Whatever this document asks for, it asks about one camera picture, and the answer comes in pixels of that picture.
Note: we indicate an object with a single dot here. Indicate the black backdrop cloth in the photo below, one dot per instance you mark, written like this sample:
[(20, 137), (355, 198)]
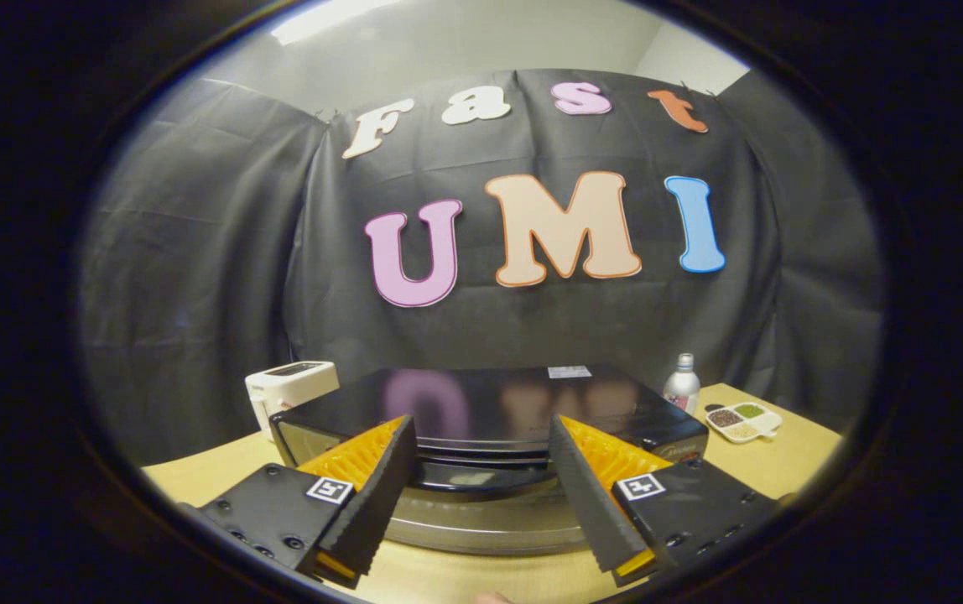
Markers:
[(221, 252)]

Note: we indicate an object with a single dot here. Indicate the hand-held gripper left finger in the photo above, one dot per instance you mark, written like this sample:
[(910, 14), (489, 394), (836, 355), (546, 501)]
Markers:
[(377, 495)]

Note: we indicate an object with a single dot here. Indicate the black toaster oven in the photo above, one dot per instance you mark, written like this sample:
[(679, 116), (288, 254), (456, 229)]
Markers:
[(490, 403)]

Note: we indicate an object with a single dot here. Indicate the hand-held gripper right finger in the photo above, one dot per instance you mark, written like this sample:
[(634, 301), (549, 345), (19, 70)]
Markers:
[(584, 495)]

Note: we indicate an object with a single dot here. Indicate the white divided seasoning dish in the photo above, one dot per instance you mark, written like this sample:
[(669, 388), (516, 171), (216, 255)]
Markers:
[(742, 420)]

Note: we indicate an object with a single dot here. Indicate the clear bottle with red label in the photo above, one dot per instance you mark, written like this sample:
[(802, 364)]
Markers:
[(682, 384)]

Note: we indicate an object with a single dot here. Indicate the white pop-up toaster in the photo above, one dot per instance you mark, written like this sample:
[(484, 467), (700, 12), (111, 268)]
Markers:
[(287, 384)]

